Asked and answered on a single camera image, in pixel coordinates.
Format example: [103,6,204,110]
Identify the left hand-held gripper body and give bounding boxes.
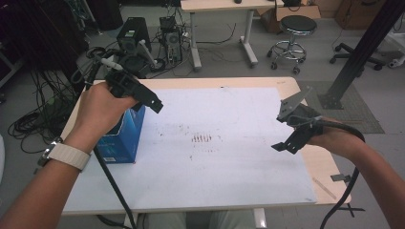
[102,39,158,99]

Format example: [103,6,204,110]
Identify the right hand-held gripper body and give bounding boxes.
[276,85,326,138]

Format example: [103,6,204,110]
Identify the blue cardboard box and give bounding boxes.
[95,103,147,165]

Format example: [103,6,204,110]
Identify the person's right hand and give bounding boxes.
[308,117,367,159]

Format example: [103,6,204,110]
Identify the person's left hand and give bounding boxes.
[64,81,139,154]

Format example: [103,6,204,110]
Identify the black computer tower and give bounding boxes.
[116,16,153,79]

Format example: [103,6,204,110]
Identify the grey floor mat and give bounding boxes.
[297,80,386,135]

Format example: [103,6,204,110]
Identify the grey tape piece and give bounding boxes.
[330,173,352,184]

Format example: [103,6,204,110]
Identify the small open computer case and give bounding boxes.
[158,15,184,65]

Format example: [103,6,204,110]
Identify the black office chair base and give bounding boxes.
[329,42,387,72]

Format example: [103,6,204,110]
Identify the white table leg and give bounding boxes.
[252,208,267,229]

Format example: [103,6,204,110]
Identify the black round stool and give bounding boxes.
[266,14,318,75]

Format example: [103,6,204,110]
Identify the white table mat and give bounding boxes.
[63,86,318,215]

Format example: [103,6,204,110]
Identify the white plastic object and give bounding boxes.
[386,31,405,70]

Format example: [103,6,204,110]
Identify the large brown cardboard box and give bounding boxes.
[333,0,388,31]

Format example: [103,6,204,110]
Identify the white-legged background desk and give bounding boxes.
[180,0,285,72]

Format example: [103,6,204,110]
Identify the black cable coil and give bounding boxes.
[85,46,107,60]
[149,57,167,73]

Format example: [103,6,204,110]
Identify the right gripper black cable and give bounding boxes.
[288,114,367,229]

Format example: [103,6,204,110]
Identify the black metal post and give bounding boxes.
[318,0,405,111]

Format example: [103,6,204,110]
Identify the wristwatch with white strap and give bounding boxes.
[37,136,92,172]

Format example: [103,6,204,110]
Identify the tangle of black floor cables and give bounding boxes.
[8,68,79,156]

